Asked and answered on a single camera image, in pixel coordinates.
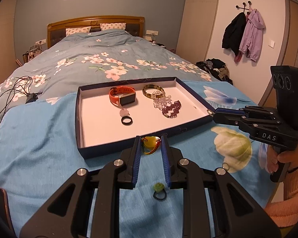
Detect silver ring keychain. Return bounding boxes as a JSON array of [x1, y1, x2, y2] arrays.
[[222, 162, 230, 171]]

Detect green flower black hair tie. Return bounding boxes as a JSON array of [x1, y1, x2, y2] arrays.
[[152, 182, 167, 201]]

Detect yellow pendant beaded bracelet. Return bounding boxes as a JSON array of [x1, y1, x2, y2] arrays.
[[140, 135, 162, 155]]

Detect purple beaded woven bracelet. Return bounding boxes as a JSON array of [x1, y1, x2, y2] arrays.
[[161, 100, 183, 119]]

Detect clear crystal bead bracelet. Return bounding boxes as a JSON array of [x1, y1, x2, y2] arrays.
[[152, 91, 173, 110]]

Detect orange smart watch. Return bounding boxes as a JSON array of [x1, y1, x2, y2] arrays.
[[109, 86, 136, 106]]

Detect tortoiseshell bangle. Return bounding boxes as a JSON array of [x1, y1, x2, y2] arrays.
[[142, 84, 165, 99]]

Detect right forearm pink sleeve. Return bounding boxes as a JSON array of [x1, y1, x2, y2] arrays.
[[265, 168, 298, 228]]

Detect navy jewelry box tray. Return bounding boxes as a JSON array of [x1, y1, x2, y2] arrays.
[[75, 77, 214, 159]]

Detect right hand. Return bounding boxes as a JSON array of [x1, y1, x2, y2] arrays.
[[267, 145, 298, 174]]

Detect pile of dark clothes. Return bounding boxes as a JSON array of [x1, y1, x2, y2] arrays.
[[195, 58, 234, 85]]

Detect black jacket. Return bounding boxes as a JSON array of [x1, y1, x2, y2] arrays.
[[222, 12, 247, 56]]

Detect purple jacket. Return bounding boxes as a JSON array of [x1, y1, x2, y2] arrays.
[[234, 9, 265, 63]]

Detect wooden door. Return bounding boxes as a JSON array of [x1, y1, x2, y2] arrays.
[[258, 0, 298, 107]]

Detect blue floral towel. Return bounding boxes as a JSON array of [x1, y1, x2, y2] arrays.
[[0, 92, 276, 237]]

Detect right beige wardrobe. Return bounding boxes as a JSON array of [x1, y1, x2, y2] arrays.
[[176, 0, 219, 63]]

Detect blue floral duvet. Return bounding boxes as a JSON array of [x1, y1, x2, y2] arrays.
[[0, 30, 215, 123]]

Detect wooden headboard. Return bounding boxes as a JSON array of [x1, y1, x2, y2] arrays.
[[47, 15, 145, 48]]

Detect right patterned pillow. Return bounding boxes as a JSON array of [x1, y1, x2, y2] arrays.
[[100, 23, 126, 31]]

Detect patterned pillow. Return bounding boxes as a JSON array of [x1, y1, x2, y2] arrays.
[[66, 26, 91, 36], [100, 23, 126, 31]]

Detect nightstand clutter rack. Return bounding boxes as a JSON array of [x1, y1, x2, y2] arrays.
[[22, 41, 43, 63]]

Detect left patterned pillow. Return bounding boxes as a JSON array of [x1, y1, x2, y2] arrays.
[[66, 26, 91, 36]]

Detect white wall switch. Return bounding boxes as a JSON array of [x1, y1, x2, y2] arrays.
[[269, 40, 275, 48]]

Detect black wall coat hook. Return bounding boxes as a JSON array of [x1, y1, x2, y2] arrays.
[[235, 1, 252, 14]]

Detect white wall socket panel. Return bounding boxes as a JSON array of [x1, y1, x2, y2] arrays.
[[146, 30, 159, 36]]

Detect black charger cable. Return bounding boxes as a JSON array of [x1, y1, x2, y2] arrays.
[[0, 75, 43, 132]]

